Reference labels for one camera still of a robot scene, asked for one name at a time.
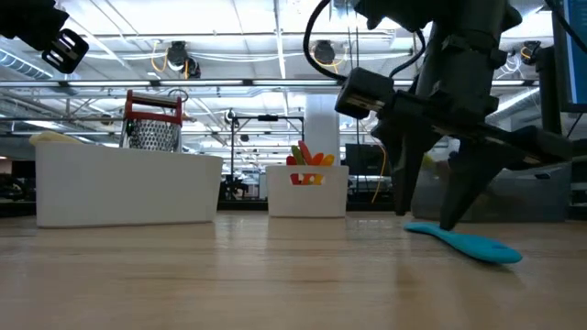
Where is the small white plastic bin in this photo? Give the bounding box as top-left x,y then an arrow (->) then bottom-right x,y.
265,164 -> 349,218

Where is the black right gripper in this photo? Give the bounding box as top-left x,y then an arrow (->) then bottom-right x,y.
334,17 -> 574,230

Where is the black monitor stand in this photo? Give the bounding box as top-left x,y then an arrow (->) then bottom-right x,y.
535,44 -> 565,138

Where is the black aluminium table frame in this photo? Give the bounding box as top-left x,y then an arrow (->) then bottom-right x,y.
0,197 -> 412,217

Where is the yellow background cable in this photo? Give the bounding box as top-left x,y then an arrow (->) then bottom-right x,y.
370,132 -> 389,204

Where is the red silicone spatula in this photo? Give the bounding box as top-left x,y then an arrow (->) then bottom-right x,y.
285,154 -> 302,187

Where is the pink silicone spatula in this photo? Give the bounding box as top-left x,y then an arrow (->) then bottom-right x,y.
297,139 -> 316,167

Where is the black background frame rig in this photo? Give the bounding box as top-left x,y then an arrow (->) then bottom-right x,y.
228,114 -> 306,203

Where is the blue silicone spatula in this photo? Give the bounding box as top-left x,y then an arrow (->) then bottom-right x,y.
403,221 -> 524,266

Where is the yellow silicone spatula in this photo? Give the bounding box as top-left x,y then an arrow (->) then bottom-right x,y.
313,153 -> 336,187

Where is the large white plastic bin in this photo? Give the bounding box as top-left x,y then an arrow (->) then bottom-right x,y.
35,140 -> 225,229

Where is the black background screen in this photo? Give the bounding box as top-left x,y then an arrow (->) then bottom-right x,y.
344,142 -> 395,177

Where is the white building column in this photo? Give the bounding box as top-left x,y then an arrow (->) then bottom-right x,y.
305,93 -> 341,167

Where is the long ceiling light bar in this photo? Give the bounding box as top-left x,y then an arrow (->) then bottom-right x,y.
0,78 -> 540,88

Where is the black ceiling cable reel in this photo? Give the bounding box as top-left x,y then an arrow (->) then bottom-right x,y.
165,39 -> 203,79
520,39 -> 543,66
313,38 -> 338,65

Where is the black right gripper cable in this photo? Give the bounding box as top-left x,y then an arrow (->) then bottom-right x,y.
302,0 -> 349,84

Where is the red steel box grater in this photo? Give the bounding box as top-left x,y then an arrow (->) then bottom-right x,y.
119,89 -> 184,153

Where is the grey translucent bin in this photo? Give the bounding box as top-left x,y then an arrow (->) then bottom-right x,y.
410,158 -> 572,224

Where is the black computer monitor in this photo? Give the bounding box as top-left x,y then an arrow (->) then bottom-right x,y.
552,0 -> 587,114

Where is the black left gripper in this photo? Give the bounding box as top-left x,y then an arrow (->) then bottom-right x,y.
0,0 -> 70,51

